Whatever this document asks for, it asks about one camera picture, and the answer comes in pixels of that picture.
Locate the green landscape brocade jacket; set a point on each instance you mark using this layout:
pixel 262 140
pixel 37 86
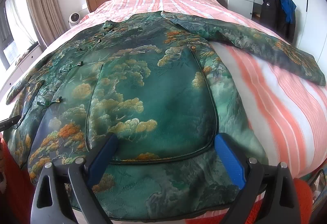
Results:
pixel 157 82

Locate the small white fan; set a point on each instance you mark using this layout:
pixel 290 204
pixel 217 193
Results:
pixel 74 19

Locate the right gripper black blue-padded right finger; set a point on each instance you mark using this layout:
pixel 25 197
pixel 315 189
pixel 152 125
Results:
pixel 280 203

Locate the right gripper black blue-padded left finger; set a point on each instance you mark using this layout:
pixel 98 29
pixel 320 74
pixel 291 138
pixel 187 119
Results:
pixel 51 203

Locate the beige curtain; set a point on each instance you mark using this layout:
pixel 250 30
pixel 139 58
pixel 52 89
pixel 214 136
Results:
pixel 47 18

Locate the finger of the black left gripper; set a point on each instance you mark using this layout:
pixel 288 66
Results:
pixel 9 122

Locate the black and blue hanging jacket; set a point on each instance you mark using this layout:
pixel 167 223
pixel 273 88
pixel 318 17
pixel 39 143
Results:
pixel 279 16

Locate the sheer white curtain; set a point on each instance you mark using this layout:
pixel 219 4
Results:
pixel 20 24

